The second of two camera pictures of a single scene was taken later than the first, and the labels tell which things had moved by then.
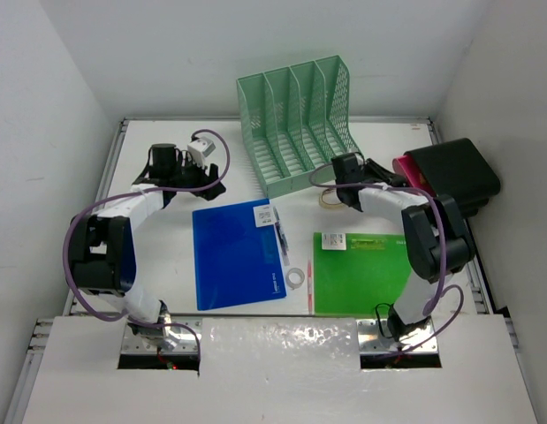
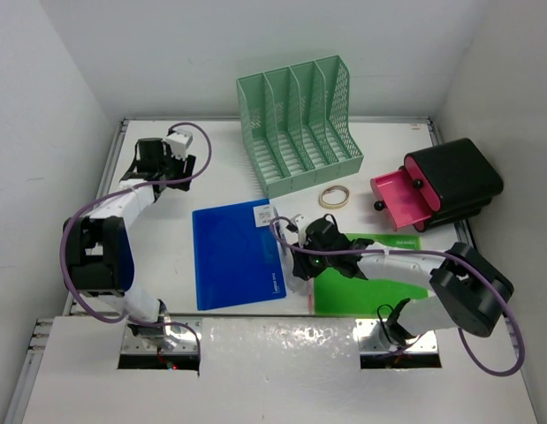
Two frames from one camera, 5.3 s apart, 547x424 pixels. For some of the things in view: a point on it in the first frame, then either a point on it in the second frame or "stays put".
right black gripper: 383,173 → 303,268
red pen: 309,286 stays put
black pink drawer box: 453,168 stays put
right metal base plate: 375,336 stays put
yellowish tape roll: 338,206 stays put
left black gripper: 203,178 → 183,166
